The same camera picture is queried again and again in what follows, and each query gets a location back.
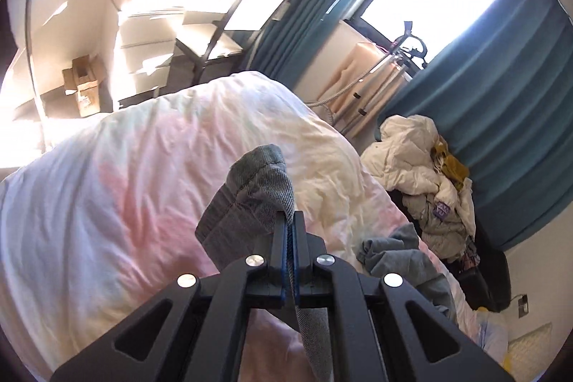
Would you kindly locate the wall socket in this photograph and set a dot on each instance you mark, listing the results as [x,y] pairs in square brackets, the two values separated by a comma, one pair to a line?
[521,304]

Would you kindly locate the black armchair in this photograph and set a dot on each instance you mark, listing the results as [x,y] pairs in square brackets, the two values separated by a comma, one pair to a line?
[488,274]

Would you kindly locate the pastel pink duvet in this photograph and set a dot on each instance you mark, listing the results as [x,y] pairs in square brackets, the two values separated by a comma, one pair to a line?
[134,185]

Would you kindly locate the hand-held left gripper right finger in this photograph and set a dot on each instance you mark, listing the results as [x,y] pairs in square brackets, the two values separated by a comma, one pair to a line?
[301,261]

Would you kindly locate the white chair with black frame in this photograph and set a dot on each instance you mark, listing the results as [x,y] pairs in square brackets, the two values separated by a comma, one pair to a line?
[264,1]

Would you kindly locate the mustard yellow garment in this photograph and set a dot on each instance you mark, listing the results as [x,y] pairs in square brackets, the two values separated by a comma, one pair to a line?
[452,167]

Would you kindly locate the pile of cream clothes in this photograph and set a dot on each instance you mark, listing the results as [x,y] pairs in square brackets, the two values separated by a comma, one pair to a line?
[403,153]

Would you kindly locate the white drawer cabinet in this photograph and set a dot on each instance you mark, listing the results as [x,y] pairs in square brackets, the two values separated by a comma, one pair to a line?
[143,42]

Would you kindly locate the pastel pillow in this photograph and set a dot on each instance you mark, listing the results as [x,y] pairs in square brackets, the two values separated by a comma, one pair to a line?
[490,335]

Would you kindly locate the cardboard box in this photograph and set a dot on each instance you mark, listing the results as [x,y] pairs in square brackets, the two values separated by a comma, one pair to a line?
[85,86]

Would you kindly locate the wide teal curtain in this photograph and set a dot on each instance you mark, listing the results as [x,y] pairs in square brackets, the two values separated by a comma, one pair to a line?
[515,95]

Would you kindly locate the pale garment with purple patch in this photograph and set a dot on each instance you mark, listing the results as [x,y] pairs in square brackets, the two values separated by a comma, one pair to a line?
[441,212]

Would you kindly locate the quilted cream headboard cushion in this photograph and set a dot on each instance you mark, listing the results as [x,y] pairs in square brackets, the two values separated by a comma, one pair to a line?
[532,350]

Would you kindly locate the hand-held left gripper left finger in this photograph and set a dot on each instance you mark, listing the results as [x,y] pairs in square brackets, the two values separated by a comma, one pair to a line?
[281,261]

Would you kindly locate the garment steamer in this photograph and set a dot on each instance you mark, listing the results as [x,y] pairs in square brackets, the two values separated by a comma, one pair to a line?
[403,51]

